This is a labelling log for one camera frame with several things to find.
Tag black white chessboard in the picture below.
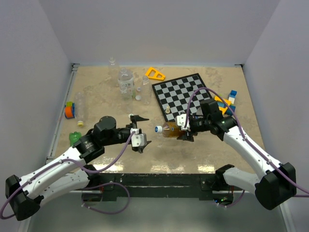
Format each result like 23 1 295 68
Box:
152 73 206 122

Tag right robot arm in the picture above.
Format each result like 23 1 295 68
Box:
175 99 296 210

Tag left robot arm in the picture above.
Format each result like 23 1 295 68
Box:
0 115 149 221

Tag orange blue toy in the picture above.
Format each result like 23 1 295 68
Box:
64 101 75 119

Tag green plastic bottle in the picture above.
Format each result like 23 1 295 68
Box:
69 131 82 146

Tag coloured toy blocks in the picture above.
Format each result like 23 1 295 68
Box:
214 90 237 116

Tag cream chess piece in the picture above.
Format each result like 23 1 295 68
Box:
165 105 170 114

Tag clear bottle near board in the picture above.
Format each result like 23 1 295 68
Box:
140 75 152 105

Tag brown tea bottle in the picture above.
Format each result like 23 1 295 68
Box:
154 122 185 138

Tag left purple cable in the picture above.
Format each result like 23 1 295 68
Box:
0 131 136 220

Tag aluminium rail frame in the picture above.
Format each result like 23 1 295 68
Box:
45 63 80 164

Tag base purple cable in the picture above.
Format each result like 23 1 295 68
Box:
81 181 130 214

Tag small clear bottle front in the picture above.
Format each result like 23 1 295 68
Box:
120 86 133 114

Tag lying clear bottle yellow cap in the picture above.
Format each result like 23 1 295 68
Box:
74 92 85 127

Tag black base frame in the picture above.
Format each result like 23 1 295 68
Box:
71 173 242 203

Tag clear bottle back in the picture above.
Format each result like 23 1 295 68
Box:
109 57 120 86

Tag yellow triangular toy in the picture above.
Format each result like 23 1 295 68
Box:
145 67 166 81

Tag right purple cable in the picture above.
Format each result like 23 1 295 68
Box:
184 87 309 198

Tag labelled clear water bottle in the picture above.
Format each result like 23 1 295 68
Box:
118 68 136 98

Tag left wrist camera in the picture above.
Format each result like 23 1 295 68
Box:
130 129 147 147

